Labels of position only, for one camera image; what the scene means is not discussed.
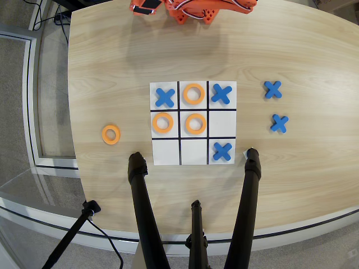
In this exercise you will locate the thin black stand pole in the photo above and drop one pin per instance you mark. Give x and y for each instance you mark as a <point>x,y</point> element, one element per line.
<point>70,235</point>

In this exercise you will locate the white tic-tac-toe board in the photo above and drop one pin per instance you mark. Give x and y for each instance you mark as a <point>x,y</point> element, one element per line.
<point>221,123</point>

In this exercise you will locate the blue foam cross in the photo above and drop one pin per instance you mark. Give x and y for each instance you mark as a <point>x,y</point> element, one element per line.
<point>165,97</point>
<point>273,89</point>
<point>222,151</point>
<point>221,93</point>
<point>279,123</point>

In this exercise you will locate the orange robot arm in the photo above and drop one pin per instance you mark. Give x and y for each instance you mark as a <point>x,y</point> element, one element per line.
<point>210,14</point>

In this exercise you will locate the black furniture base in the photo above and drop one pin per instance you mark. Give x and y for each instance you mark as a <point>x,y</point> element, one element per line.
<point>70,2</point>

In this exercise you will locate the cardboard box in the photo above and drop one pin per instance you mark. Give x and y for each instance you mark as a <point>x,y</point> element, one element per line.
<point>325,3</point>

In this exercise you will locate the metal framed glass panel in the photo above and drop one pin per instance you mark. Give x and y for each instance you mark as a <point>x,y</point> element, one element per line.
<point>29,84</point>

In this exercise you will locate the black tripod centre column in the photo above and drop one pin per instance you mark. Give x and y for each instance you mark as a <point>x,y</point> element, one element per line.
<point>197,224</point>

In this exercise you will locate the small white tag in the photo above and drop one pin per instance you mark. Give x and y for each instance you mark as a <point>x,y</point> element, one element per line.
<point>245,154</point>

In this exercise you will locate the black tripod leg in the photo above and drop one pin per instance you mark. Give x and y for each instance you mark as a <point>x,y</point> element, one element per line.
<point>248,196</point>
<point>140,196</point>

